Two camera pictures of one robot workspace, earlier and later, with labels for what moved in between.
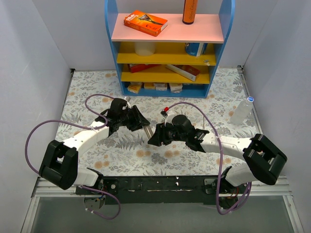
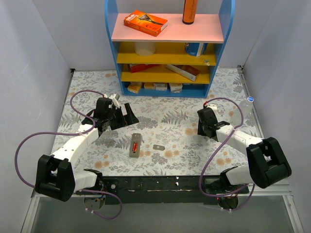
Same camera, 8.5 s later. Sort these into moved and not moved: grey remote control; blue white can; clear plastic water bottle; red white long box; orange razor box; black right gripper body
Moved: black right gripper body; grey remote control
Not moved: red white long box; orange razor box; blue white can; clear plastic water bottle
